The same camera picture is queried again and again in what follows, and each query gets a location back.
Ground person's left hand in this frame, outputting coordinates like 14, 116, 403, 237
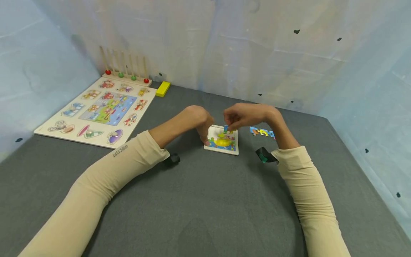
186, 105, 215, 146

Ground person's right hand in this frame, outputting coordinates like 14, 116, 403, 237
223, 103, 273, 132

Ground small wooden jigsaw tray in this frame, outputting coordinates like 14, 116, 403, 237
204, 125, 239, 156

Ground person's right forearm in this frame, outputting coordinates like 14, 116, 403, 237
266, 105, 351, 257

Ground person's left forearm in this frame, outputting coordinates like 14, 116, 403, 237
17, 106, 197, 257

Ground assembled duck jigsaw pieces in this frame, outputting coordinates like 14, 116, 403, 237
208, 132, 237, 151

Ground black wrist band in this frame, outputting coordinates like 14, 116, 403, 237
255, 147, 280, 164
163, 153, 181, 168

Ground yellow rectangular block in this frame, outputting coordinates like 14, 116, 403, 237
155, 81, 171, 97

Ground colourful knobbed puzzle pieces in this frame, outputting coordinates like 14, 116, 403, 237
47, 80, 151, 145

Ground wooden stand with pegs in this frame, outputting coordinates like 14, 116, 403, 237
100, 46, 153, 87

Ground large wooden peg puzzle board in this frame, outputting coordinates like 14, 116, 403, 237
33, 76, 158, 150

